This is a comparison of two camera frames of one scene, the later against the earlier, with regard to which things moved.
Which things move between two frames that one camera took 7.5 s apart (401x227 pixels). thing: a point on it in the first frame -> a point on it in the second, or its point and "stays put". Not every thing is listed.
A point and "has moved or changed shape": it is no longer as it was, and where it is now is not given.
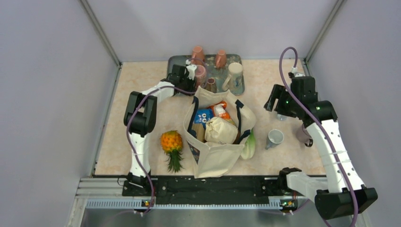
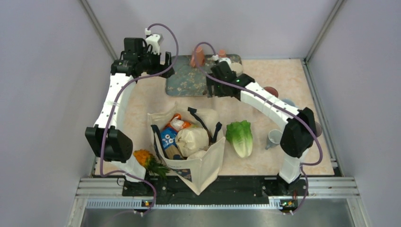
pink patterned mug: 200,75 has moved or changed shape
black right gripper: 279,92 -> 211,82
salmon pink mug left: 197,52 stays put
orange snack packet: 219,110 -> 176,123
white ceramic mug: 274,136 stays put
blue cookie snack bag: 203,115 -> 168,135
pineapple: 171,142 -> 152,163
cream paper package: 220,130 -> 190,140
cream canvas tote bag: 212,160 -> 197,173
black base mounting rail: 201,189 stays put
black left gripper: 192,83 -> 167,61
